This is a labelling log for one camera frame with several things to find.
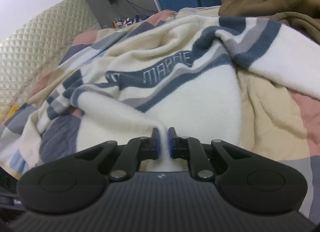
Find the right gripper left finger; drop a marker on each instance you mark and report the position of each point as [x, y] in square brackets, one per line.
[137, 150]

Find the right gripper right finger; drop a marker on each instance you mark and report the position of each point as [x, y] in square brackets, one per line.
[191, 150]

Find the white striped fleece sweater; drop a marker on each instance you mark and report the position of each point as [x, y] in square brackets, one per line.
[179, 73]

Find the yellow object by headboard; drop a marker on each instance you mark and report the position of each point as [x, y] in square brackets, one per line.
[11, 112]

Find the patchwork colour quilt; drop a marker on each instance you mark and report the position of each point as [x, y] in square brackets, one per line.
[276, 122]

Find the small bottles on nightstand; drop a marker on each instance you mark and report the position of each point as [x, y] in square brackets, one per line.
[123, 23]

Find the beige quilted headboard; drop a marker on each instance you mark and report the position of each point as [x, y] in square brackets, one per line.
[37, 47]

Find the brown hoodie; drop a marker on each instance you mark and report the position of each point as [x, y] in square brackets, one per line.
[301, 15]

